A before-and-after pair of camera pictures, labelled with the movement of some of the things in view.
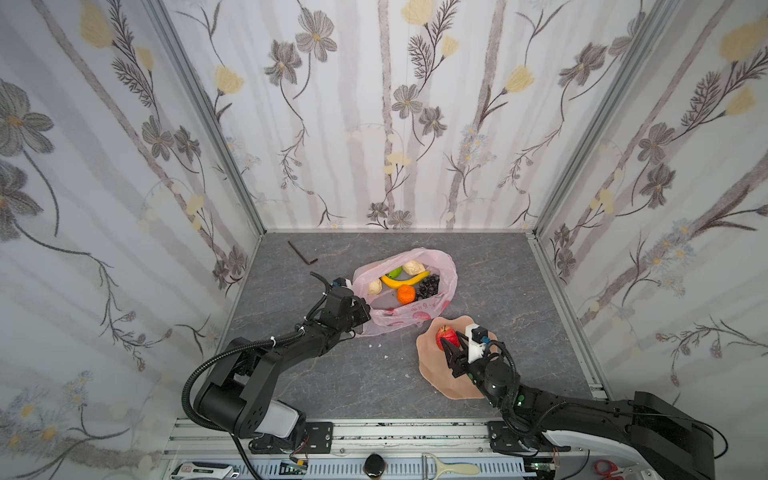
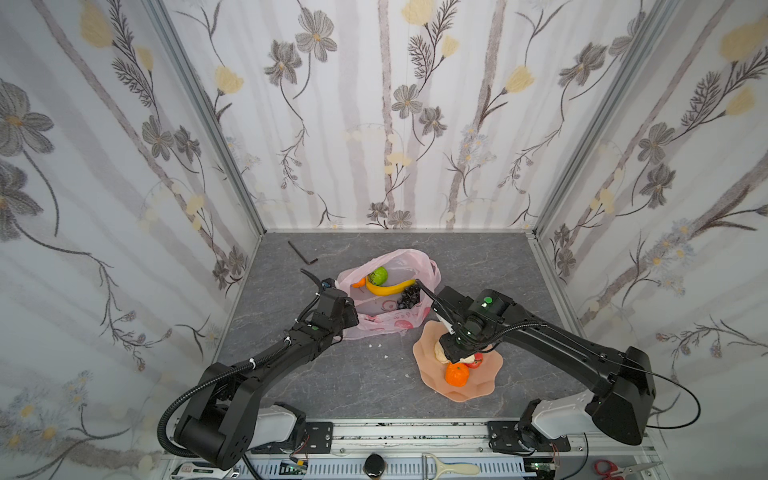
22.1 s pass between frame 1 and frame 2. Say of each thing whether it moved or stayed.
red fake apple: moved
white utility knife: stayed
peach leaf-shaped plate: stayed
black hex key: stayed
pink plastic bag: moved
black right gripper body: moved
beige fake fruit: moved
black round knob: stayed
